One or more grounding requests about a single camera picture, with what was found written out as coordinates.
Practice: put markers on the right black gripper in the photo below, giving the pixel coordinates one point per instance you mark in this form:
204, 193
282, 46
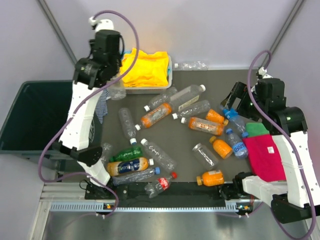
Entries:
239, 91

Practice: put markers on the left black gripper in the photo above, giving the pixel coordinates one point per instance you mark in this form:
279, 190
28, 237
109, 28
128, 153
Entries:
90, 43

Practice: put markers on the clear bottle white cap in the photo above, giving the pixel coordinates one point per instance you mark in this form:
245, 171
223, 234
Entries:
128, 126

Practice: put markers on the orange bottle tall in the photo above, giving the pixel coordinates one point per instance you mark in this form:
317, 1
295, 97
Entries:
154, 116

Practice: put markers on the large clear bottle with label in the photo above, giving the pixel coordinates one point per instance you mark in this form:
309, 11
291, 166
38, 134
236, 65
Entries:
186, 97

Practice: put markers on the clear jar without cap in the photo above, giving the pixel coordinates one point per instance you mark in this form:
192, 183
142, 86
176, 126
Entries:
203, 154

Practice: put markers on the clear crushed bottle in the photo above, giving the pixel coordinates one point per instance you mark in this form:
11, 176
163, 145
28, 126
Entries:
159, 155

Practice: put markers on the orange bottle with dark label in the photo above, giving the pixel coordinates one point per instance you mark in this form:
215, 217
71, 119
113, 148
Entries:
124, 167

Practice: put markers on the red cap cola bottle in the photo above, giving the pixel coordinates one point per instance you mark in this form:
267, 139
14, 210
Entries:
159, 185

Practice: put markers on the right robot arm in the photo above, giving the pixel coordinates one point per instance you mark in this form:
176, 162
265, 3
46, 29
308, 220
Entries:
298, 197

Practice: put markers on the blue cap bottle by right arm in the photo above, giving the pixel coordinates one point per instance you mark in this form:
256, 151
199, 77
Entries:
236, 120

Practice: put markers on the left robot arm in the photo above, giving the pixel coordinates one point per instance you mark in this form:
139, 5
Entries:
90, 75

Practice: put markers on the dark green plastic bin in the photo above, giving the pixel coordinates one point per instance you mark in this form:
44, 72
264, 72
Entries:
39, 111

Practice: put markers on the green cloth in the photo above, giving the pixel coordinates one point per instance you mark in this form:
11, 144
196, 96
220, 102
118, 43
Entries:
256, 129

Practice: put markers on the yellow cloth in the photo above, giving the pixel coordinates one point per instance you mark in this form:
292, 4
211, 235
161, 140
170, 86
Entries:
149, 70

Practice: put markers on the blue striped cloth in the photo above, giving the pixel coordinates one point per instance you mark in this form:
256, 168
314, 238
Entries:
101, 108

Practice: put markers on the blue label bottle right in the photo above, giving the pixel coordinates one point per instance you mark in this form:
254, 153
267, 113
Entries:
238, 147

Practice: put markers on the white plastic basket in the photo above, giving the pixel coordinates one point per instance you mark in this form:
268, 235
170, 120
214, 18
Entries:
156, 89

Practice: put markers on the clear ribbed bottle middle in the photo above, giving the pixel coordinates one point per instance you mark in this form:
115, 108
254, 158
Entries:
193, 110

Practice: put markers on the magenta cloth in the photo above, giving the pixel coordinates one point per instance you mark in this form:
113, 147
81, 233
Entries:
264, 158

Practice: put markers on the orange bottle with white label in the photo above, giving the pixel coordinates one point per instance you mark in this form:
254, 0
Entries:
203, 125

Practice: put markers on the orange bottle near front edge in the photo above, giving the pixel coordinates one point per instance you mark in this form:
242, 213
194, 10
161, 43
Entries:
211, 178

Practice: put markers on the crushed green bottle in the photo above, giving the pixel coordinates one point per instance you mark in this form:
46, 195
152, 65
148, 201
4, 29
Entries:
127, 154

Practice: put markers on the clear bottle blue cap front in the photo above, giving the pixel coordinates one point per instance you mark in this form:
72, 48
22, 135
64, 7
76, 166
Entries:
136, 176

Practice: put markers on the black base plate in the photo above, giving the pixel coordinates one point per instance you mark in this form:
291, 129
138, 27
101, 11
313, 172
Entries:
190, 190

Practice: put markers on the grey cable duct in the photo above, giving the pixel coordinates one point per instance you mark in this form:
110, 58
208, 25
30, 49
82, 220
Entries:
105, 208

